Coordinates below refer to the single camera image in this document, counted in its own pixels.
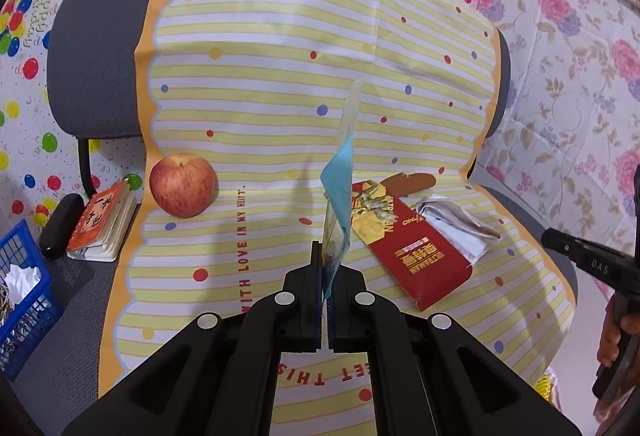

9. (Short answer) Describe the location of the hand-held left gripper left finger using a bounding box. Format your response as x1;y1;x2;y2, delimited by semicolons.
60;241;321;436

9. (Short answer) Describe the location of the yellow striped cloth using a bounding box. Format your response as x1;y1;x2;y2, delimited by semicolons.
97;0;576;404

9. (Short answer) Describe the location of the floral wall sheet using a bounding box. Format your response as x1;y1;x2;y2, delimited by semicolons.
470;0;640;369

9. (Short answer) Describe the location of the black case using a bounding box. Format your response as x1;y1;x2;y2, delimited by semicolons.
39;193;86;259

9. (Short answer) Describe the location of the crumpled silver wrapper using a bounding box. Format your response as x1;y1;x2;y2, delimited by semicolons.
412;196;501;264

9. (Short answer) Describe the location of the red apple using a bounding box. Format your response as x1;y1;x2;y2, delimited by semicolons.
149;153;219;219

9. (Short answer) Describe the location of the grey office chair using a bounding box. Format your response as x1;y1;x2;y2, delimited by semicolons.
46;0;578;436

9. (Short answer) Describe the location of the small orange book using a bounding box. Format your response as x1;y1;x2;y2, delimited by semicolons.
66;181;137;261

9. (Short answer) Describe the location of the person's right hand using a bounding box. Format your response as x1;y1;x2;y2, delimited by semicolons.
597;295;640;369

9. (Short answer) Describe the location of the red snack packet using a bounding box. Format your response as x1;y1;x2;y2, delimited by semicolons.
350;172;473;311

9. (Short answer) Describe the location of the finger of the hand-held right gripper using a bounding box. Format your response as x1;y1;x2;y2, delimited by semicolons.
540;227;585;265

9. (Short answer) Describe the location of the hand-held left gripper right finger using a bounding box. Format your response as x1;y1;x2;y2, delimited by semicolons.
327;262;583;436

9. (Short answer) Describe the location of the blue plastic basket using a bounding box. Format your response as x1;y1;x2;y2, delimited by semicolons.
0;218;63;382

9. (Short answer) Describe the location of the yellow foam fruit net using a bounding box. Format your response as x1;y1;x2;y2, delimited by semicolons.
535;366;561;407

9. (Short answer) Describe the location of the white crumpled tissue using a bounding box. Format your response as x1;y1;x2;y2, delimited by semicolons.
2;264;43;304

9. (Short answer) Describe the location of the blue yellow snack wrapper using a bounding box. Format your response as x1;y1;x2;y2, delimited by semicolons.
320;80;363;301

